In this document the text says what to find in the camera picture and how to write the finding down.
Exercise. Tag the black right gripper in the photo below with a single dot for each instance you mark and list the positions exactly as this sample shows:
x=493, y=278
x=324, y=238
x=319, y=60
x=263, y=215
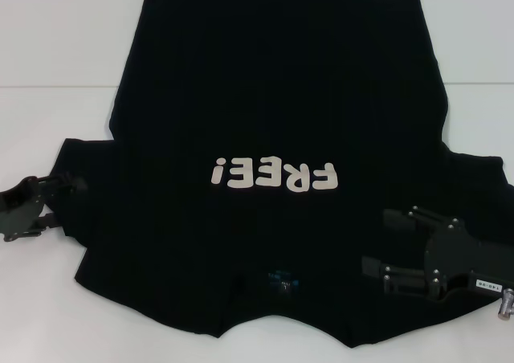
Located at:
x=454, y=258

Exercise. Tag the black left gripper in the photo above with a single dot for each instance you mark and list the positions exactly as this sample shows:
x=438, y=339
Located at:
x=20, y=206

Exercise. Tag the black shirt with FREE print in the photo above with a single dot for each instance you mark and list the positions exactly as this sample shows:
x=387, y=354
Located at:
x=257, y=98

